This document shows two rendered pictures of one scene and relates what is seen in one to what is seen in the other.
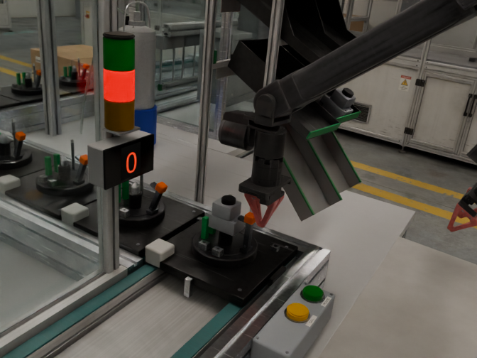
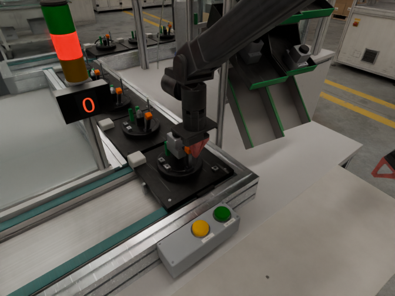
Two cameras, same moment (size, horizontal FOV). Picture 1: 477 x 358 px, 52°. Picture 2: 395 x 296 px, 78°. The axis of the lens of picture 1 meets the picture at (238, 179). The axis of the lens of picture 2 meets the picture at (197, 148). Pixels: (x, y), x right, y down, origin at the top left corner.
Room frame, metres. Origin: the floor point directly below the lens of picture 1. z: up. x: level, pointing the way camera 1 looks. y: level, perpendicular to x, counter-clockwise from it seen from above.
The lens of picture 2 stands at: (0.40, -0.26, 1.48)
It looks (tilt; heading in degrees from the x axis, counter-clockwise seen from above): 38 degrees down; 23
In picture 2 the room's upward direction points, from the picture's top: straight up
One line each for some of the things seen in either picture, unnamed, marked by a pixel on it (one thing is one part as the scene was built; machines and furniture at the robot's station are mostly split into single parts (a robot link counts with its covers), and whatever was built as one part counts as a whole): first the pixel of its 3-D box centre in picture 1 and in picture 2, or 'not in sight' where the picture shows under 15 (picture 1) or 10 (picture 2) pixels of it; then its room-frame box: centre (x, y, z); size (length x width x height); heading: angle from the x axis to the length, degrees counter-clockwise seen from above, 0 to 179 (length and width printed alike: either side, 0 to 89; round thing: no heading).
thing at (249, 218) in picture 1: (245, 229); (187, 155); (0.88, -0.02, 1.04); 0.04 x 0.02 x 0.08; 61
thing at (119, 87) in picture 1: (119, 84); (67, 44); (0.80, 0.21, 1.33); 0.05 x 0.05 x 0.05
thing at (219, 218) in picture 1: (223, 211); (176, 140); (0.91, 0.02, 1.06); 0.08 x 0.04 x 0.07; 60
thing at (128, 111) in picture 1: (119, 113); (74, 67); (0.80, 0.21, 1.28); 0.05 x 0.05 x 0.05
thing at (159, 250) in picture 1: (159, 253); (137, 161); (0.87, 0.15, 0.97); 0.05 x 0.05 x 0.04; 61
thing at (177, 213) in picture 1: (135, 197); (140, 118); (1.03, 0.24, 1.01); 0.24 x 0.24 x 0.13; 61
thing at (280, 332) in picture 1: (294, 327); (200, 236); (0.73, -0.13, 0.93); 0.21 x 0.07 x 0.06; 151
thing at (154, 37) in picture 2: not in sight; (165, 31); (2.23, 0.80, 1.01); 0.24 x 0.24 x 0.13; 61
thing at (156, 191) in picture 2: (223, 253); (179, 167); (0.90, 0.02, 0.96); 0.24 x 0.24 x 0.02; 61
